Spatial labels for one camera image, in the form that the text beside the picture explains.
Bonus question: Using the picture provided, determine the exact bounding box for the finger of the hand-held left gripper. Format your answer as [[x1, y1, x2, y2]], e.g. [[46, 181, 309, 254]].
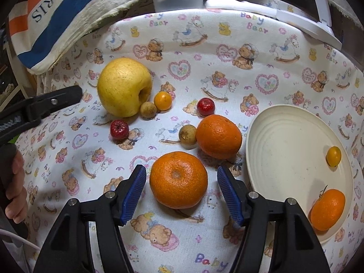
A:
[[24, 85, 83, 121]]

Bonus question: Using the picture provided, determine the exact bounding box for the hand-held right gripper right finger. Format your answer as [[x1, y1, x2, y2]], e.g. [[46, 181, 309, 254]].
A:
[[217, 166, 332, 273]]

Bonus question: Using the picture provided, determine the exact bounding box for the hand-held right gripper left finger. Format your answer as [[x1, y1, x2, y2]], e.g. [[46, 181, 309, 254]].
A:
[[33, 164, 147, 273]]

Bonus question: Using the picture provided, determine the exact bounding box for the large orange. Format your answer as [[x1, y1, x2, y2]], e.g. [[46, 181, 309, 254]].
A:
[[149, 151, 208, 209], [196, 114, 243, 160]]

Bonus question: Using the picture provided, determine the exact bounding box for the cream round plate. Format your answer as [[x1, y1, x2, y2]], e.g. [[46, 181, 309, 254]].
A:
[[245, 104, 354, 243]]

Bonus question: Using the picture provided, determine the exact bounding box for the yellow apple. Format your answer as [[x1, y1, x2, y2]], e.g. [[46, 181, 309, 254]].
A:
[[97, 58, 153, 118]]

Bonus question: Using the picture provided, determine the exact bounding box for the brown longan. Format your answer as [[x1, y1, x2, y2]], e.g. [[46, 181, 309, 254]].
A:
[[179, 124, 197, 146], [140, 101, 157, 119]]

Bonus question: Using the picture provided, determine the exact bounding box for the person's left hand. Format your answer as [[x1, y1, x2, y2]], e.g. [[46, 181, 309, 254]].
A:
[[4, 149, 29, 224]]

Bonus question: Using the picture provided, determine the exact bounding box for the small red hawthorn fruit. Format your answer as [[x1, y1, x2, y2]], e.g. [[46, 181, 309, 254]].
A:
[[110, 120, 129, 140], [197, 97, 215, 116]]

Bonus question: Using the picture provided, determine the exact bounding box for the striped orange blue cloth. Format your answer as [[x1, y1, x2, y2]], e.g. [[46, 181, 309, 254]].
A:
[[8, 0, 364, 74]]

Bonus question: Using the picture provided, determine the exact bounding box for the orange mandarin with stem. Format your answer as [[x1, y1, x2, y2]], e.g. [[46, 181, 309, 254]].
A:
[[310, 185, 346, 231]]

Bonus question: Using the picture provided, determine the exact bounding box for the small yellow cherry tomato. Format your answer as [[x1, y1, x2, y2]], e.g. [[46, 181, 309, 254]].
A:
[[154, 91, 173, 111], [326, 146, 342, 168]]

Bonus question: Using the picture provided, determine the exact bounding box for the bear printed cloth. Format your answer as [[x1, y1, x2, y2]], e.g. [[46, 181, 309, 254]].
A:
[[13, 8, 364, 273]]

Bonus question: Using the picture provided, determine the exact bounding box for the white desk lamp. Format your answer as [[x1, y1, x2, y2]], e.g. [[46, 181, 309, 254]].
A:
[[276, 0, 342, 50]]

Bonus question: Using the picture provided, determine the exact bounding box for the white cable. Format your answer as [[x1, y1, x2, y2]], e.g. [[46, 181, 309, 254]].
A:
[[0, 230, 41, 253]]

